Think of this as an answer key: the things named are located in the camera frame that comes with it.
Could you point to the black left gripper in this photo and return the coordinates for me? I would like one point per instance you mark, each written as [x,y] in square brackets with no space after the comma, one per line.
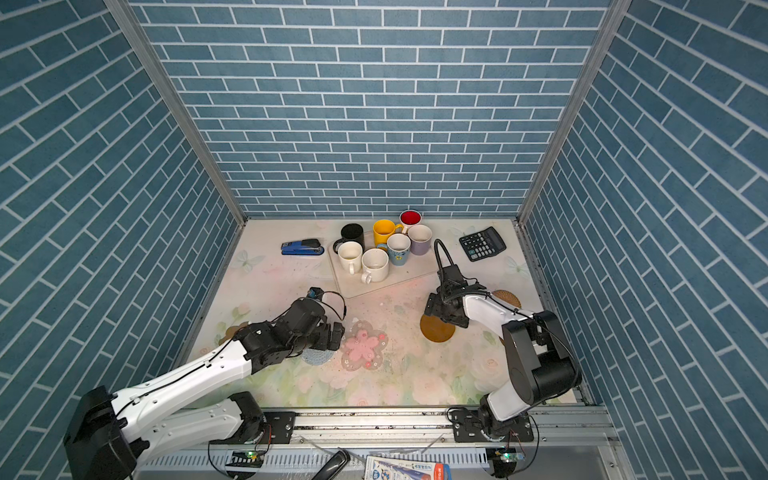
[327,342]

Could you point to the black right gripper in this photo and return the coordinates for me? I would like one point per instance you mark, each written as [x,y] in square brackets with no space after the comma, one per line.
[433,304]

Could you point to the brown round coaster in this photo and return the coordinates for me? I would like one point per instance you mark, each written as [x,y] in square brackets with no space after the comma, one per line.
[435,330]

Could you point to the grey blue woven coaster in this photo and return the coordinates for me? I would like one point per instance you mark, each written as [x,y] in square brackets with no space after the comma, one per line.
[316,357]

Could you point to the cork woven coaster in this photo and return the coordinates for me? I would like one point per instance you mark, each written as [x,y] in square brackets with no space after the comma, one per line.
[508,297]

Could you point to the pink flower coaster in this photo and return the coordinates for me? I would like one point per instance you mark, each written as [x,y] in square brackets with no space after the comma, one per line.
[363,347]

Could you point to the paw print coaster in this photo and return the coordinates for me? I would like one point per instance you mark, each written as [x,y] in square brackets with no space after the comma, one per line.
[230,332]

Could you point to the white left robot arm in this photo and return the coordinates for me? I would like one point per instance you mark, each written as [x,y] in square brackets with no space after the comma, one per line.
[111,434]

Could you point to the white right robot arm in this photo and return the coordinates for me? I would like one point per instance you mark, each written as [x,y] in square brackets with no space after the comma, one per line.
[539,360]

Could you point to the black calculator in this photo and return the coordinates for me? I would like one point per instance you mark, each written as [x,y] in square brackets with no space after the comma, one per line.
[483,244]

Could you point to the lavender mug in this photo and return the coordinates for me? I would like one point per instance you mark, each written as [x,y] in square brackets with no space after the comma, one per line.
[420,237]

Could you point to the light blue patterned mug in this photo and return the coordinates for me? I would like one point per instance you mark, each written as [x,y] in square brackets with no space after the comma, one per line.
[397,246]

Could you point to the blue black stapler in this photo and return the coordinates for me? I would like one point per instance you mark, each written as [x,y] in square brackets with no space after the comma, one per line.
[304,247]

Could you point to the white mug right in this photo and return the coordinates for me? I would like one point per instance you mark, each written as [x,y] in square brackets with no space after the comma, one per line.
[375,266]

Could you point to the white mug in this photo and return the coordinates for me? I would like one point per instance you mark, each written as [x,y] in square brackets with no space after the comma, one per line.
[375,266]
[350,256]

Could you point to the white mug left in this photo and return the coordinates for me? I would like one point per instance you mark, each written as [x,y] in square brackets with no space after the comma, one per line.
[350,256]

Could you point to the red interior mug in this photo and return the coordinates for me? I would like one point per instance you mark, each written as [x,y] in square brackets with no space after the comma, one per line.
[409,219]

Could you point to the yellow mug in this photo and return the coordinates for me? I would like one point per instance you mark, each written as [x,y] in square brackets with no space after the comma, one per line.
[383,230]

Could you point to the black mug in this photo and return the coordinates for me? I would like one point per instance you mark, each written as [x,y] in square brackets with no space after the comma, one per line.
[352,232]

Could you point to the printed paper package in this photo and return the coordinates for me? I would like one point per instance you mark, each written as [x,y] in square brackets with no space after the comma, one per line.
[380,468]

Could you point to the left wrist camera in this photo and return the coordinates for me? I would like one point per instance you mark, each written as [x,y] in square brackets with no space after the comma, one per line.
[315,293]

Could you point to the black remote handle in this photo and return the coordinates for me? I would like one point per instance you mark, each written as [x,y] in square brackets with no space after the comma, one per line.
[333,466]

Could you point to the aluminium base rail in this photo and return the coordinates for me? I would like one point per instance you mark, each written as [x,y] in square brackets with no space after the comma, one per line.
[566,441]

